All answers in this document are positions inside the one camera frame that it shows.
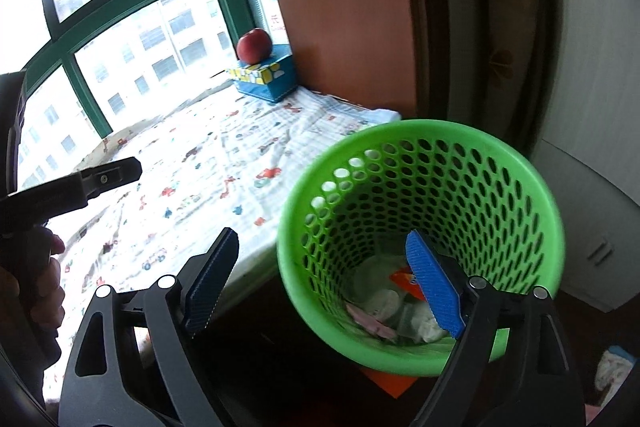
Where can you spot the orange paper sheet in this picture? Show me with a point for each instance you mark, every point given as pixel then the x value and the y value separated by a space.
pixel 395 384

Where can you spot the dark brown panel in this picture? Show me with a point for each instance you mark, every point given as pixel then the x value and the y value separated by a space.
pixel 475 7

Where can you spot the printed cartoon blanket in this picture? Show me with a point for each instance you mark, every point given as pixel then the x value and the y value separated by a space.
pixel 200 167

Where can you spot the blue spotted tissue box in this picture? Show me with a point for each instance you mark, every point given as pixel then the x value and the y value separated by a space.
pixel 270 87

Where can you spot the white and blue cloth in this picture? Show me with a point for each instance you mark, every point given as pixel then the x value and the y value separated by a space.
pixel 617 369

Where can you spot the clear plastic cup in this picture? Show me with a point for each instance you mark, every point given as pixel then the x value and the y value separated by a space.
pixel 380 302

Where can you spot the green perforated plastic basket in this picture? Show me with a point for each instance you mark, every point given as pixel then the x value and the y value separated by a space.
pixel 450 167

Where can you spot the person's left hand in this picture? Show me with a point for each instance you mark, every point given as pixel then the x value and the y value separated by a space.
pixel 50 292

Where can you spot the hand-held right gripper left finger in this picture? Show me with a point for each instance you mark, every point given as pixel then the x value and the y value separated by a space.
pixel 212 279

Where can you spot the white cabinet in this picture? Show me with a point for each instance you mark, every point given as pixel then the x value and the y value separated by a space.
pixel 600 82

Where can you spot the red apple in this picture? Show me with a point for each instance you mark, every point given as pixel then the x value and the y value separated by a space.
pixel 254 46

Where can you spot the beige apartment building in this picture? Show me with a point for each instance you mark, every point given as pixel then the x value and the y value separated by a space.
pixel 150 57

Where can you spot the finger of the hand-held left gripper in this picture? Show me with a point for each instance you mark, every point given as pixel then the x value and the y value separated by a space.
pixel 100 182

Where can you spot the brown wooden panel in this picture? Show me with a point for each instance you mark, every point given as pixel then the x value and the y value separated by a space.
pixel 340 7

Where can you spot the green window frame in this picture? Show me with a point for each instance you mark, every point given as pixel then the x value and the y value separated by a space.
pixel 227 7

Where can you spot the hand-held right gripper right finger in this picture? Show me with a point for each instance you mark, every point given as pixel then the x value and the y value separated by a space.
pixel 435 287

